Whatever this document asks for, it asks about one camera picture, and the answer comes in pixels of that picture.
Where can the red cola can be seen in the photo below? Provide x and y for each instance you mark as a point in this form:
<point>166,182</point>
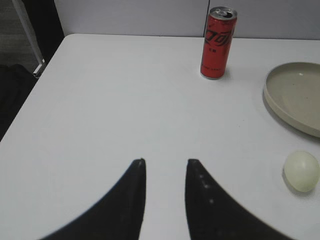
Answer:
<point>220,27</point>

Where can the beige round plate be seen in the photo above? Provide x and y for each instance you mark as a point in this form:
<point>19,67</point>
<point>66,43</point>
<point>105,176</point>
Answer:
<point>292,91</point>

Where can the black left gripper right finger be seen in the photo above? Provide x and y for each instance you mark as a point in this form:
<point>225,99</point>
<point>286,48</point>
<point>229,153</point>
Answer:
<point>212,214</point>

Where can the pale white egg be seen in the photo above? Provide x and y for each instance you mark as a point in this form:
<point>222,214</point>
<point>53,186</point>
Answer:
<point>302,171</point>

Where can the white metal frame leg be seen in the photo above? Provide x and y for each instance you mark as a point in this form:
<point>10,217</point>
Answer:
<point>31,36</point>

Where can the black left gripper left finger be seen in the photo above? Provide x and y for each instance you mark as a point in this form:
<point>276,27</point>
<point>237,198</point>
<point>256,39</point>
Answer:
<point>118,215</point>

